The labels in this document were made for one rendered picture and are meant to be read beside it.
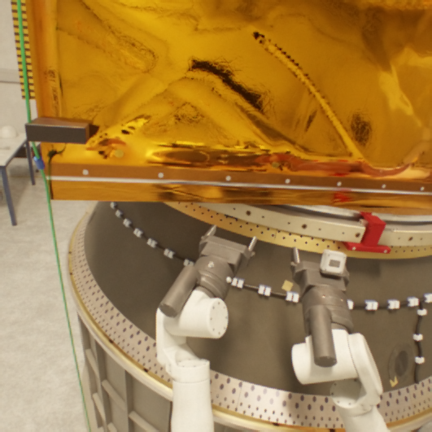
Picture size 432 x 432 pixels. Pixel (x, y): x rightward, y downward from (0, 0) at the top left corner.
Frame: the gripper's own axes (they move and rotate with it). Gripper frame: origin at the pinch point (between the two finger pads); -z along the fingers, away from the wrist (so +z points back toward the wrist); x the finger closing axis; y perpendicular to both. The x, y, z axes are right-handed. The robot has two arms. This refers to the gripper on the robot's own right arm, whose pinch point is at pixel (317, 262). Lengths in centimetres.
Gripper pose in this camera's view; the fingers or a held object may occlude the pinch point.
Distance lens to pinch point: 69.8
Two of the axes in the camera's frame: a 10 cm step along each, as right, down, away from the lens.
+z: -1.6, 5.8, -8.0
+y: -1.1, 7.9, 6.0
